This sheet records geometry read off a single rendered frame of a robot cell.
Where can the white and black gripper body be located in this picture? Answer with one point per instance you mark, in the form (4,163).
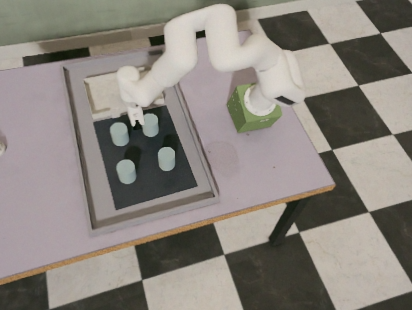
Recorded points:
(136,114)

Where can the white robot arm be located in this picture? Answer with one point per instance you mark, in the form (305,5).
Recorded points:
(225,54)

